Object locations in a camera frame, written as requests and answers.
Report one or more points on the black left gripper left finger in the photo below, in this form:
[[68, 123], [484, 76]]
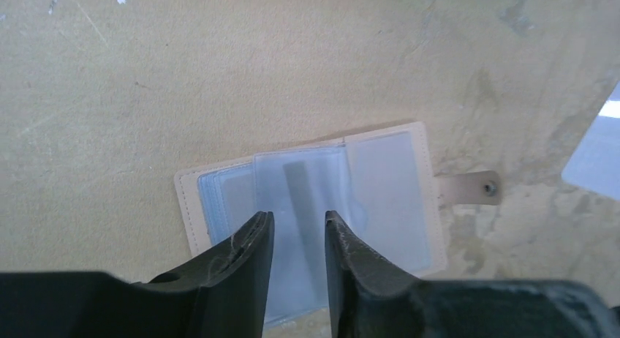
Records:
[[219, 293]]

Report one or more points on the pink framed whiteboard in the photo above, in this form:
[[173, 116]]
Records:
[[594, 165]]

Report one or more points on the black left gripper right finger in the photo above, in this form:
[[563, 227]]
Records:
[[371, 297]]

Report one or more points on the beige leather card holder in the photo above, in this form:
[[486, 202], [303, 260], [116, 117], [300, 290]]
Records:
[[381, 183]]

